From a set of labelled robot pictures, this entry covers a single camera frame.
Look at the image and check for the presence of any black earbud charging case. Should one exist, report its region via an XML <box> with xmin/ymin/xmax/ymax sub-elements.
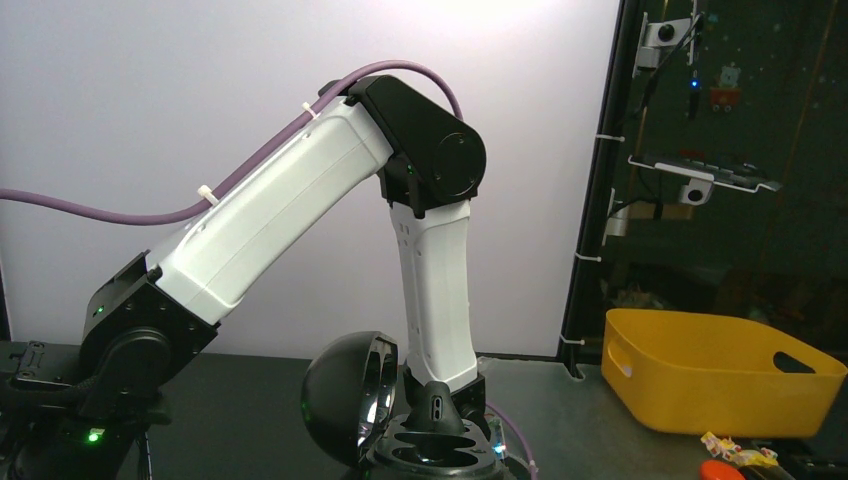
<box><xmin>300</xmin><ymin>331</ymin><xmax>512</xmax><ymax>479</ymax></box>

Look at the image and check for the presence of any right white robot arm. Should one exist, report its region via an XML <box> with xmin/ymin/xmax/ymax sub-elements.
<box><xmin>1</xmin><ymin>75</ymin><xmax>501</xmax><ymax>479</ymax></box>

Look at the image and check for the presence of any yellow plastic bin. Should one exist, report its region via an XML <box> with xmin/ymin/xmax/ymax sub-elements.
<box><xmin>601</xmin><ymin>308</ymin><xmax>847</xmax><ymax>438</ymax></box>

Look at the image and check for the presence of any colourful snack wrapper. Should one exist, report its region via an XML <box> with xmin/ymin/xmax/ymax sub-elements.
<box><xmin>700</xmin><ymin>432</ymin><xmax>779</xmax><ymax>467</ymax></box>

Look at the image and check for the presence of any orange round object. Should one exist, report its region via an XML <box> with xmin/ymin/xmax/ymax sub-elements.
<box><xmin>699</xmin><ymin>460</ymin><xmax>745</xmax><ymax>480</ymax></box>

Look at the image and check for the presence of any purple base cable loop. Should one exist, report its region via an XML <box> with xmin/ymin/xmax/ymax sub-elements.
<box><xmin>486</xmin><ymin>402</ymin><xmax>539</xmax><ymax>480</ymax></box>

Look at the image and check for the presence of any wall mounted camera bracket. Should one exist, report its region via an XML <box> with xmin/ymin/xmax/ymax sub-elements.
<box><xmin>602</xmin><ymin>0</ymin><xmax>783</xmax><ymax>248</ymax></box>

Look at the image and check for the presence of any black enclosure corner post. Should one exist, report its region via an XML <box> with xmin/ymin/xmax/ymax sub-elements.
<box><xmin>557</xmin><ymin>1</ymin><xmax>645</xmax><ymax>371</ymax></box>

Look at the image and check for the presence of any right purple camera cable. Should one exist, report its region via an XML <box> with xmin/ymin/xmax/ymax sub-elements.
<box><xmin>0</xmin><ymin>60</ymin><xmax>465</xmax><ymax>228</ymax></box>

